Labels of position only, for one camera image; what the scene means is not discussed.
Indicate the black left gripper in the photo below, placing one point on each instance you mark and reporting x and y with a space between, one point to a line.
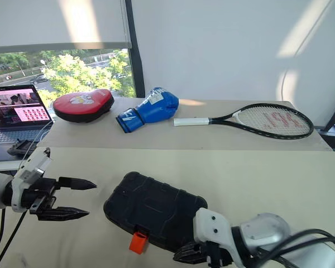
40 195

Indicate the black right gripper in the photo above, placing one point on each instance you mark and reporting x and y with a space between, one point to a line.
217 255

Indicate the black tool case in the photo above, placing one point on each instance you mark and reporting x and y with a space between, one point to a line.
153 206

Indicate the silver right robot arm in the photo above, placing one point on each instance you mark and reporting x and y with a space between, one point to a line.
268 231

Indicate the black handheld controller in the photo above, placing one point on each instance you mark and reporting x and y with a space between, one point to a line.
19 148

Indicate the red boxing punch mitt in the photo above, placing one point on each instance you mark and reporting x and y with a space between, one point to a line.
81 104

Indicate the open laptop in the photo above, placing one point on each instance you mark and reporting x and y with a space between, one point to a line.
14 107

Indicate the blue boxing glove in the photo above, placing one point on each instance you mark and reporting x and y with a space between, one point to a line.
153 110

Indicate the black tennis racket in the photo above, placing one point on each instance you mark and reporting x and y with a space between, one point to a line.
191 121

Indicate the white roller blind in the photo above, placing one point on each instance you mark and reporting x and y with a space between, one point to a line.
56 22

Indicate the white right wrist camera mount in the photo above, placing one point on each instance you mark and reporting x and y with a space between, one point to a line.
212 226

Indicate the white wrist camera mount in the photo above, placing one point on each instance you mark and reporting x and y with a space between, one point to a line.
25 178
212 226

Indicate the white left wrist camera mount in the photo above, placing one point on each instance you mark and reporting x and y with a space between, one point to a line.
25 178

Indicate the dark window frame post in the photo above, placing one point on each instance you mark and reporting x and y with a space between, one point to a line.
135 56

